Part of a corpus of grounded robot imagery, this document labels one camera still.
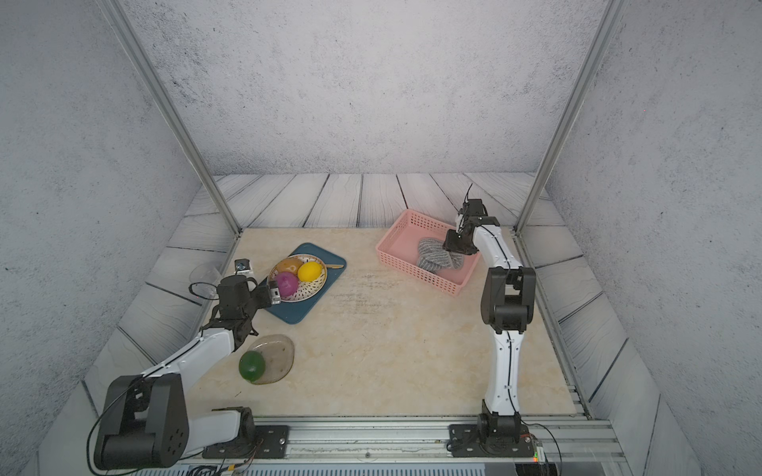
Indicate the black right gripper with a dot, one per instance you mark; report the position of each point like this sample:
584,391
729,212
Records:
449,243

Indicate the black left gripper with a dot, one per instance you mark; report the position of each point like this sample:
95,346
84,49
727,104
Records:
264,297

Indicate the grey striped square dishcloth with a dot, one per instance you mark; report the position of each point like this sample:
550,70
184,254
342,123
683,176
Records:
433,257

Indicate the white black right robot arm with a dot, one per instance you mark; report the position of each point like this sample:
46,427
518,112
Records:
507,307

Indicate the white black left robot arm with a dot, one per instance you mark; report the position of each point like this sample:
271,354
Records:
145,422

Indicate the purple round fruit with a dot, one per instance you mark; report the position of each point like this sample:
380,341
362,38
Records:
288,284

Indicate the dark teal tray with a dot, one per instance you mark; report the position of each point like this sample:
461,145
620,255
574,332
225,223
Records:
294,313

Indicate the clear plastic cup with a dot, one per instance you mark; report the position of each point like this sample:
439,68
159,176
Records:
204,281

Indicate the brown round fruit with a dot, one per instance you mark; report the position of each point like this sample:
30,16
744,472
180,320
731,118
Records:
289,265

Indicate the clear glass oval dish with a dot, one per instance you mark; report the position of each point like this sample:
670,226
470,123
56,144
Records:
279,353

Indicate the pink plastic basket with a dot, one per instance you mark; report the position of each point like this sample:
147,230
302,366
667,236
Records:
399,250

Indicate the green lime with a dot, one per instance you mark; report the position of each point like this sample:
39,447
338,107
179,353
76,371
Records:
252,366

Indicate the yellow lemon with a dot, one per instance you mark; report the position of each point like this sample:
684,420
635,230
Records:
310,271

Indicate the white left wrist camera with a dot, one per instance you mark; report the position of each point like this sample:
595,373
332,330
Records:
243,267

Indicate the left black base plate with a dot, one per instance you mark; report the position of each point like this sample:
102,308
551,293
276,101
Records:
258,442

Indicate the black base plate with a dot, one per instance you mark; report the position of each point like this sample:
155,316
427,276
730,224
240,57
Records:
466,442
258,442

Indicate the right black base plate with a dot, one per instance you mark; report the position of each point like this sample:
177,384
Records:
466,442

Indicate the aluminium front rail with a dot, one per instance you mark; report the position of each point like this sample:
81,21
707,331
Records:
566,445

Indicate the right aluminium frame post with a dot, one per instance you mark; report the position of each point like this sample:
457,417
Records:
605,32

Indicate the aluminium frame post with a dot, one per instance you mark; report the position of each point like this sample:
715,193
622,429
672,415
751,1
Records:
130,43
605,32

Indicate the left aluminium frame post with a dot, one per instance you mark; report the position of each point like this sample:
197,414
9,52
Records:
130,43

